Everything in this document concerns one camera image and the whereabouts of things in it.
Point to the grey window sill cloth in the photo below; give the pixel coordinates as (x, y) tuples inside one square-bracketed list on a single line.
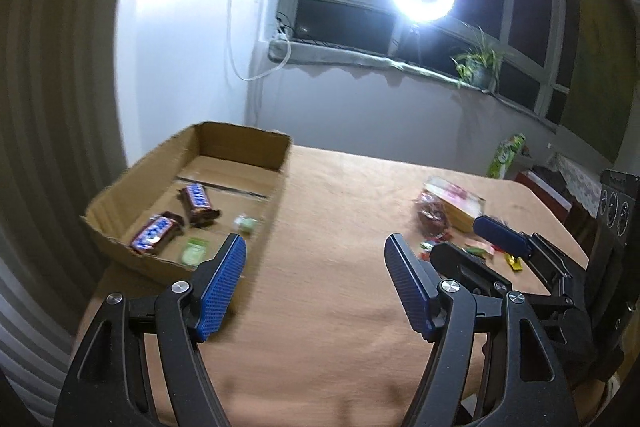
[(311, 54)]

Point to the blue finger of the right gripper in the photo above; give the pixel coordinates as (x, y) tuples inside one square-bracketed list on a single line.
[(463, 273), (502, 234)]

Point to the black tripod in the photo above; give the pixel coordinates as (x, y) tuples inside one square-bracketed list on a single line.
[(410, 46)]

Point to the green white carton box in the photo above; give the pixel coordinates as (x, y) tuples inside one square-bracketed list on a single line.
[(504, 156)]

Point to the red storage box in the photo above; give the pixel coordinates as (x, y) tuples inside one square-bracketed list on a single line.
[(552, 199)]

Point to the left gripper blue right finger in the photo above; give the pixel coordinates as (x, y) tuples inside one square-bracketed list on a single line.
[(523, 380)]

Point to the small red dark snack bag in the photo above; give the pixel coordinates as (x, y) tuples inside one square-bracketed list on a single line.
[(432, 217)]

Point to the white lace cloth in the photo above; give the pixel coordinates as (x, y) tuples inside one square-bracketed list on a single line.
[(581, 183)]

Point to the small pale green candy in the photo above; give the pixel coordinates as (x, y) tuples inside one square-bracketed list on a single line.
[(244, 224)]

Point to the brown cardboard box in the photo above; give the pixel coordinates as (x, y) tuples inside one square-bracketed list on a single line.
[(175, 207)]

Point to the snickers bar dark wrapper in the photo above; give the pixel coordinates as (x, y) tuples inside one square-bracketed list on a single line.
[(197, 205)]

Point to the green candy packet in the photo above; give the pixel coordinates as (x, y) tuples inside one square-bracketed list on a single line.
[(194, 252)]

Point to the potted spider plant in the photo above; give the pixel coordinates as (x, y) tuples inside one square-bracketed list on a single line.
[(479, 66)]

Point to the colourful green orange snack packet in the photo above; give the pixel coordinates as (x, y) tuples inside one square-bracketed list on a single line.
[(473, 247)]

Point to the white cabinet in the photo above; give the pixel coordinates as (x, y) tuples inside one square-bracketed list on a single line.
[(180, 62)]

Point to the yellow red snack packet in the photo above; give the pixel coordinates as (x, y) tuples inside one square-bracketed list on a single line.
[(514, 262)]

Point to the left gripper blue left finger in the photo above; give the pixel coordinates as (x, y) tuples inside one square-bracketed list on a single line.
[(108, 383)]

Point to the bagged sliced bread loaf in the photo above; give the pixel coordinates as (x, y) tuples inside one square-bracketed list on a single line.
[(462, 207)]

